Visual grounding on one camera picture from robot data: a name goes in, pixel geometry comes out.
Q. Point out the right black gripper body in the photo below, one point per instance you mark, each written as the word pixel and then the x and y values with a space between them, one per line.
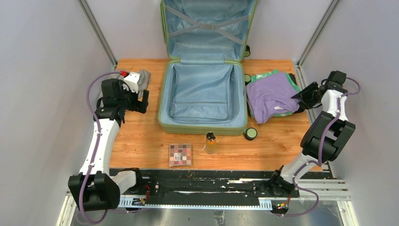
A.
pixel 309 97

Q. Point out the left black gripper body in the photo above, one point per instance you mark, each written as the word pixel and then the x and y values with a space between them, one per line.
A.
pixel 129 100

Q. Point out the purple shirt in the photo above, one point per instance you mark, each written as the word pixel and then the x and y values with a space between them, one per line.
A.
pixel 270 96

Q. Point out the green white patterned cloth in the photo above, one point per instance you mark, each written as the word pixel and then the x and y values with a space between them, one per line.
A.
pixel 265 76

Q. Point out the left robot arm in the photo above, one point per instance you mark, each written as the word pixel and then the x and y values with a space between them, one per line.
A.
pixel 93 188

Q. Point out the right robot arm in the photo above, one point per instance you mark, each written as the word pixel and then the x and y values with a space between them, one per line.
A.
pixel 325 138

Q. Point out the black folded cloth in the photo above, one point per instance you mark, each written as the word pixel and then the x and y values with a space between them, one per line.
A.
pixel 293 79

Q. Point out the crumpled grey-green cloth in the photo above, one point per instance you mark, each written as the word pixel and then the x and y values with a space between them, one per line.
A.
pixel 144 80

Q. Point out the green suitcase wheel middle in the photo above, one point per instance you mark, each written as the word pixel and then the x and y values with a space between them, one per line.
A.
pixel 247 79

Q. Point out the green suitcase wheel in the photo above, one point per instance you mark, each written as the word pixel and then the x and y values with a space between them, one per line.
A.
pixel 250 134
pixel 247 51
pixel 247 79

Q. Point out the green suitcase wheel front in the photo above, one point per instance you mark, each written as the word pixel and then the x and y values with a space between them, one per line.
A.
pixel 250 134

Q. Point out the eyeshadow palette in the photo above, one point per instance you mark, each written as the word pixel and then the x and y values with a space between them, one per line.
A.
pixel 180 155

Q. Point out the green suitcase wheel rear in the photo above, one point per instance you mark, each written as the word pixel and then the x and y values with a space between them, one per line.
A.
pixel 247 51

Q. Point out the green suitcase blue lining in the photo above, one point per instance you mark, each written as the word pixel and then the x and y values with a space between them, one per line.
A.
pixel 203 88

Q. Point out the amber bottle black cap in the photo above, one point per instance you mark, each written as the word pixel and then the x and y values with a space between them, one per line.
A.
pixel 210 143

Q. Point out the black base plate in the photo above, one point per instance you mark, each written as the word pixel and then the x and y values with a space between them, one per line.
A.
pixel 210 187

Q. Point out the aluminium frame rail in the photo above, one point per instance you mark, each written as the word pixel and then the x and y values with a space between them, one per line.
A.
pixel 323 201

